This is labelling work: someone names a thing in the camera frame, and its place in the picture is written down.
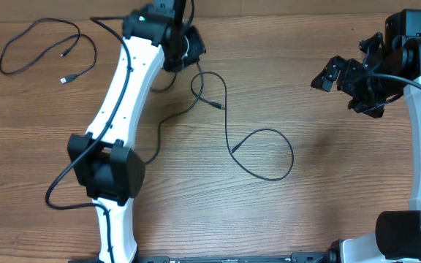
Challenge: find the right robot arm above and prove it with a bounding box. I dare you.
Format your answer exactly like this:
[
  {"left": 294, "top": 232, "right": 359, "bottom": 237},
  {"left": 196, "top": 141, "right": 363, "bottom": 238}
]
[{"left": 311, "top": 9, "right": 421, "bottom": 262}]

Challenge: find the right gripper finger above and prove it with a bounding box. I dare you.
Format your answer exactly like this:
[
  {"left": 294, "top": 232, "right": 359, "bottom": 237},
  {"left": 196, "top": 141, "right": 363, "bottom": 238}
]
[
  {"left": 336, "top": 58, "right": 360, "bottom": 90},
  {"left": 311, "top": 56, "right": 344, "bottom": 91}
]

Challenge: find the black USB-C cable long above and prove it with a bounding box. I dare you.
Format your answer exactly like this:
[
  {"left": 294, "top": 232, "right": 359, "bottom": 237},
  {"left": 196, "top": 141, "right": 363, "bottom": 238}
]
[{"left": 190, "top": 71, "right": 295, "bottom": 181}]

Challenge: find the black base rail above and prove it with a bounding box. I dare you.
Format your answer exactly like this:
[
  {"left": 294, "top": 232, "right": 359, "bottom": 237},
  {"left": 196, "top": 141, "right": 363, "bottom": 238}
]
[{"left": 67, "top": 251, "right": 328, "bottom": 263}]

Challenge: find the black USB-C cable short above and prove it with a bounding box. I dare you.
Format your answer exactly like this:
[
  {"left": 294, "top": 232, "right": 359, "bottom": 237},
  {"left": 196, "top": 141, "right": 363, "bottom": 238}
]
[{"left": 145, "top": 62, "right": 205, "bottom": 165}]

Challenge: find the black USB-A cable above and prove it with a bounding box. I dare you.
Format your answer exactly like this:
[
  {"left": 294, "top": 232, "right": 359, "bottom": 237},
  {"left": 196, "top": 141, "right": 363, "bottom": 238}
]
[{"left": 0, "top": 18, "right": 98, "bottom": 85}]

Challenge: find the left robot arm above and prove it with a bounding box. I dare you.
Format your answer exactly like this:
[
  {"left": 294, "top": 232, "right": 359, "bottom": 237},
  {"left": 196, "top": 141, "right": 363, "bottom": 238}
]
[{"left": 67, "top": 1, "right": 206, "bottom": 262}]

